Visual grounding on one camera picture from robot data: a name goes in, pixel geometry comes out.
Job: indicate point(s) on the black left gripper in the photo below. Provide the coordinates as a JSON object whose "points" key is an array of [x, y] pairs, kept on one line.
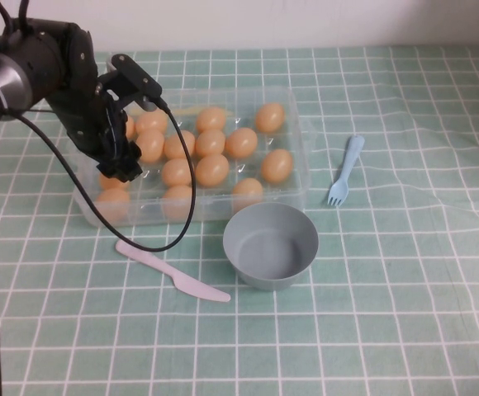
{"points": [[93, 123]]}

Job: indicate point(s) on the tan plastic egg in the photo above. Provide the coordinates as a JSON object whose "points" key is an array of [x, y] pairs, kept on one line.
{"points": [[248, 191], [112, 205], [177, 203], [113, 184], [210, 143], [241, 142], [211, 170], [153, 121], [211, 119], [152, 145], [130, 127], [175, 172], [276, 166], [173, 146], [269, 117]]}

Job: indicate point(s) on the grey-blue plastic bowl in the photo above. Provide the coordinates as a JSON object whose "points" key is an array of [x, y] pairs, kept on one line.
{"points": [[270, 247]]}

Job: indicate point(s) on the green checked tablecloth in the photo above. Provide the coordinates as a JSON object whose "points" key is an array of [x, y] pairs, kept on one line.
{"points": [[388, 288]]}

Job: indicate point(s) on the clear plastic egg box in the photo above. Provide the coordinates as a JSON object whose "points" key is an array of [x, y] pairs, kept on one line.
{"points": [[223, 97]]}

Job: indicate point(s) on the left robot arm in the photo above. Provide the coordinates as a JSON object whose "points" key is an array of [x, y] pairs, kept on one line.
{"points": [[37, 66]]}

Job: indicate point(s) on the light blue plastic fork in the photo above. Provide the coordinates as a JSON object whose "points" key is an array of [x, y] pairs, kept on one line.
{"points": [[338, 190]]}

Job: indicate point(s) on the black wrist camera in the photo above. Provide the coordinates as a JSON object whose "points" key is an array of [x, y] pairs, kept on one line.
{"points": [[136, 76]]}

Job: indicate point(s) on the pink plastic knife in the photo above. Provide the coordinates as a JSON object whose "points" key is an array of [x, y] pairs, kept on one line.
{"points": [[181, 276]]}

